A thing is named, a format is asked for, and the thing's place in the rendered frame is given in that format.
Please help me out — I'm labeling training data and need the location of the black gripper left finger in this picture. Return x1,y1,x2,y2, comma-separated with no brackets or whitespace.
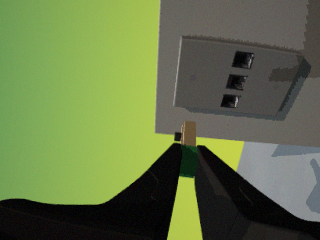
0,143,183,240

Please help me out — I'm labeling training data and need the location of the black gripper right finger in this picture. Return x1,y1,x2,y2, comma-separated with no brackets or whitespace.
193,145,320,240

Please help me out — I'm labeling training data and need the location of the grey panel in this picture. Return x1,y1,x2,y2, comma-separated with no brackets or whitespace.
155,0,320,148

